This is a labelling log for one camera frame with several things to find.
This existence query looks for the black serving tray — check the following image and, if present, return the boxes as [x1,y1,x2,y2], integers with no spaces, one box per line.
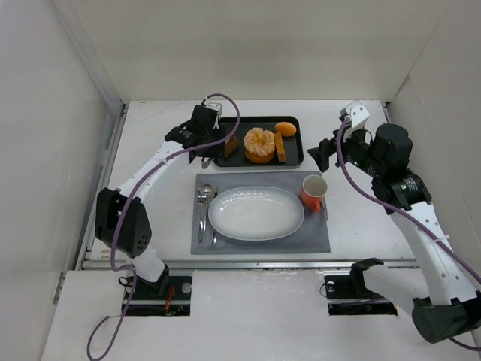
[214,116,304,168]

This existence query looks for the round orange bun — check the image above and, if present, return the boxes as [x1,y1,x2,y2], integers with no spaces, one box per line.
[274,122,297,137]

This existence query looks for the silver spoon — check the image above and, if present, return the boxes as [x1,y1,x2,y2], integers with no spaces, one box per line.
[198,183,219,248]

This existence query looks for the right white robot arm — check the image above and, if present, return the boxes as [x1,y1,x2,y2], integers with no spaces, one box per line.
[308,124,480,344]

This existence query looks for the peeled mandarin pastry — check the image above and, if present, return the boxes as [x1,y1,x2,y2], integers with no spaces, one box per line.
[244,127,276,164]

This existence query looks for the brown croissant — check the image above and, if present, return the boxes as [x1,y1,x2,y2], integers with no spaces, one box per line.
[223,135,239,159]

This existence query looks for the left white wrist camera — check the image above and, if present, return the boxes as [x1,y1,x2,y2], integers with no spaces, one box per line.
[201,98,222,114]

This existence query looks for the white oval plate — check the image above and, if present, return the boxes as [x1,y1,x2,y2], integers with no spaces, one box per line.
[207,186,304,241]

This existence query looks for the orange mug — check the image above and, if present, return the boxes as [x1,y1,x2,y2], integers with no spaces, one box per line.
[300,174,328,213]

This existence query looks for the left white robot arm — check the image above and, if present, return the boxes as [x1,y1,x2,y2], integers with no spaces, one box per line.
[95,103,225,295]

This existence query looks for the grey placemat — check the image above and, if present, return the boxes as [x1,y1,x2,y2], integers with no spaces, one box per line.
[191,171,331,255]

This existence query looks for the silver fork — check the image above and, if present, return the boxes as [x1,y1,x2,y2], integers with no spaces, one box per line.
[196,189,210,243]

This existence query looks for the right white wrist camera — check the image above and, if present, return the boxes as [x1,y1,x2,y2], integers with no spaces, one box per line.
[340,100,370,130]

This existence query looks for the aluminium table rail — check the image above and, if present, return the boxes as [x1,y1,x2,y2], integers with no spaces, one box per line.
[68,104,129,271]

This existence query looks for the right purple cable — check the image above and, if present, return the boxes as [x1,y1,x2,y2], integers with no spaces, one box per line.
[335,119,481,352]

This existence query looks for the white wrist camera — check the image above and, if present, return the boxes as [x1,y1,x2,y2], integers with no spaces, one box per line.
[340,100,370,130]
[201,98,222,114]

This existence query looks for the orange cake slice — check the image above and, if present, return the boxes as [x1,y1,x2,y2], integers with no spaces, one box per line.
[274,132,286,163]

